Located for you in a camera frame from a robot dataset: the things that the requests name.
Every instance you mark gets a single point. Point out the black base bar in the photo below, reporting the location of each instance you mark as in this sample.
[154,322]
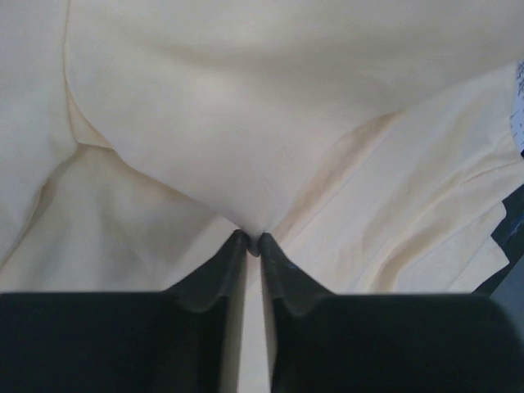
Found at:
[509,239]

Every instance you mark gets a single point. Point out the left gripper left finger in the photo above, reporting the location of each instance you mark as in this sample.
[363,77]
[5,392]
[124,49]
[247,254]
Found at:
[203,335]

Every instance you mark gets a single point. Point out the pale yellow t shirt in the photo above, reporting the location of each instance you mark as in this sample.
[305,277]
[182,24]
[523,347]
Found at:
[370,138]

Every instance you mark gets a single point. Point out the floral table mat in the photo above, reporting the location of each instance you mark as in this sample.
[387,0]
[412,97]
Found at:
[516,117]

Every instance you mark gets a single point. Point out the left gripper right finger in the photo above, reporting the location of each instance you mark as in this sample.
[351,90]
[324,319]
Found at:
[289,294]

